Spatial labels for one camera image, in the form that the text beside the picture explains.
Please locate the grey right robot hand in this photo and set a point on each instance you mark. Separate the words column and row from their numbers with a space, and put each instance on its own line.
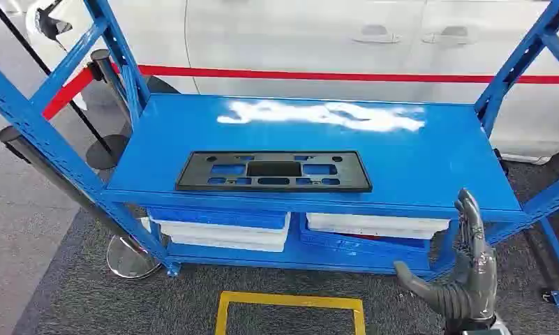
column 473, row 286

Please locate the black plastic plate frame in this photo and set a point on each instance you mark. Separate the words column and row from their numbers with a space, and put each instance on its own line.
column 196, row 178

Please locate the white foam tray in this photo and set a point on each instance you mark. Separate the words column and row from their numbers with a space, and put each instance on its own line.
column 223, row 236
column 376, row 224

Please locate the blue plastic crate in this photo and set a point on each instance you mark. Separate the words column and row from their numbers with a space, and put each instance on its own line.
column 214, row 217
column 353, row 247

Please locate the blue metal shelf rack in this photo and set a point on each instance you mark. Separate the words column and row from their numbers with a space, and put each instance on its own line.
column 399, row 162

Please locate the long red barrier belt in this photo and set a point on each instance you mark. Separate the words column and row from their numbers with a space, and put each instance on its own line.
column 307, row 75

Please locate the white car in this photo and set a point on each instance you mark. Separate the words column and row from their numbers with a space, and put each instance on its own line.
column 307, row 37

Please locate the steel stanchion with round base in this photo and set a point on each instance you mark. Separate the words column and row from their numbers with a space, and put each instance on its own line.
column 131, row 259

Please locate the thin black pole stand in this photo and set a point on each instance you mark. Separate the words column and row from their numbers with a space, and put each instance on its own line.
column 104, row 152

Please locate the short red barrier belt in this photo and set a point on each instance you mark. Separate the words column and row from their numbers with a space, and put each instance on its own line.
column 66, row 94

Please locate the steel stanchion post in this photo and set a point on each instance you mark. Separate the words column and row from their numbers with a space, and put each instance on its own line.
column 104, row 64

